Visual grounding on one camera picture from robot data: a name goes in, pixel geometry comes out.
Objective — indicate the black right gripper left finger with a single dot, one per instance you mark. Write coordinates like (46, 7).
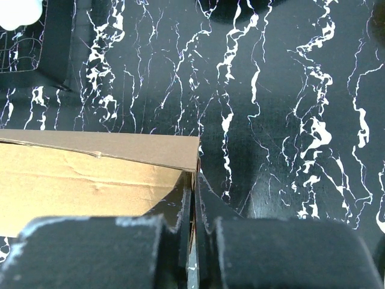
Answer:
(150, 251)

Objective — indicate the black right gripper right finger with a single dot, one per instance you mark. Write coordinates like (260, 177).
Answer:
(234, 252)

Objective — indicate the brown cardboard box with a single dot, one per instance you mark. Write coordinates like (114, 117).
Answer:
(78, 173)

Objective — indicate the white flower-shaped cup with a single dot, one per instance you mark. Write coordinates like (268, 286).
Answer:
(15, 13)

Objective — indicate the black wire dish rack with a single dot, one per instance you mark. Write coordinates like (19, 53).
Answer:
(38, 54)

